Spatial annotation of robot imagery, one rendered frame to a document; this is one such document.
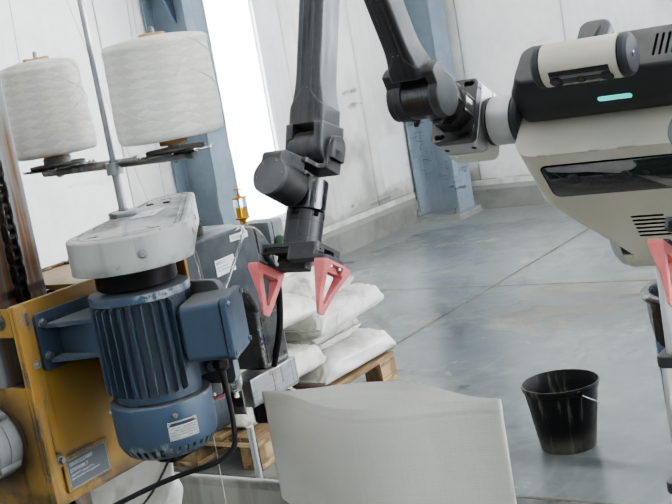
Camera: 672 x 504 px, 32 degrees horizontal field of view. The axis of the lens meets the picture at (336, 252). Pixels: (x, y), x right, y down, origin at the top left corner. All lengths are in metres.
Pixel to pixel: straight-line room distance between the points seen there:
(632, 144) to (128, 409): 0.92
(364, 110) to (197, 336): 8.49
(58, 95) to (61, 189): 5.37
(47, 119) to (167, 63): 0.28
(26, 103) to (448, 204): 8.91
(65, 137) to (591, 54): 0.85
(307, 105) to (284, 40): 7.52
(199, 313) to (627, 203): 0.83
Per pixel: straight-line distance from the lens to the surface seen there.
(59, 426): 1.79
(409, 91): 2.01
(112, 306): 1.66
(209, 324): 1.65
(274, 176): 1.64
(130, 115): 1.75
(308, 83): 1.74
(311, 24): 1.76
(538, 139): 2.07
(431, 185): 10.73
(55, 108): 1.92
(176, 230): 1.65
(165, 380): 1.67
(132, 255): 1.62
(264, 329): 2.15
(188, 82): 1.74
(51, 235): 7.21
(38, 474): 1.80
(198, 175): 8.01
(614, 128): 2.03
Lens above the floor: 1.61
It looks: 9 degrees down
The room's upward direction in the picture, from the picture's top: 10 degrees counter-clockwise
